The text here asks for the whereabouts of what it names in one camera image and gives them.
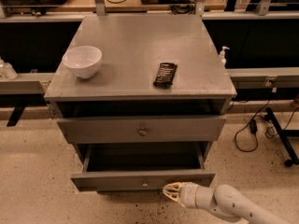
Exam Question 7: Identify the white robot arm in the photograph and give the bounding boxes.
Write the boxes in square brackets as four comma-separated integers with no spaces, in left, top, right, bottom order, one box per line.
[163,182,291,224]

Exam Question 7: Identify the black wheeled stand leg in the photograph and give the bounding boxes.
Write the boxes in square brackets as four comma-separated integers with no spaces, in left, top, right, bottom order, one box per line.
[264,107,299,167]

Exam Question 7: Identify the grey drawer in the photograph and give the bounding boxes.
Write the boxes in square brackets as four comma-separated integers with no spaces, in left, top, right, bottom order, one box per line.
[58,115,226,144]
[71,142,215,192]

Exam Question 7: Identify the black snack packet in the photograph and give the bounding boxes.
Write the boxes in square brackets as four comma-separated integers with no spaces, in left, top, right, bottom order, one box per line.
[153,63,178,88]

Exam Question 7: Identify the coiled black cables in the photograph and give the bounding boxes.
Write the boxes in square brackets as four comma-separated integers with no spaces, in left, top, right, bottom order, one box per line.
[169,0,197,16]

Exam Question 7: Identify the grey wooden drawer cabinet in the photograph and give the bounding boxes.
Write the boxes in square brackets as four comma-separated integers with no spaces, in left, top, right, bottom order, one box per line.
[43,13,237,166]

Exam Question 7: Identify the grey top drawer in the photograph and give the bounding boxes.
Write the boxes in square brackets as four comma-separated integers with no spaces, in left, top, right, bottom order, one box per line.
[58,115,226,144]

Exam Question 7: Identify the white ceramic bowl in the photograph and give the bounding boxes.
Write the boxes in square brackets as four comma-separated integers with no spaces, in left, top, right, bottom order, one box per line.
[62,46,102,78]

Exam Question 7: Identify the white pump dispenser bottle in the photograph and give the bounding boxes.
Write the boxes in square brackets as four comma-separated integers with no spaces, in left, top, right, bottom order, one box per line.
[219,46,230,66]

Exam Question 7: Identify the black floor cable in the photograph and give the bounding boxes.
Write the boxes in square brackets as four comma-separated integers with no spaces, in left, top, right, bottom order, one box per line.
[234,77,299,153]

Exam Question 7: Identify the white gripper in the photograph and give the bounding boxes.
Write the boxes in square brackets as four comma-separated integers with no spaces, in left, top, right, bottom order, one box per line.
[163,182,216,210]

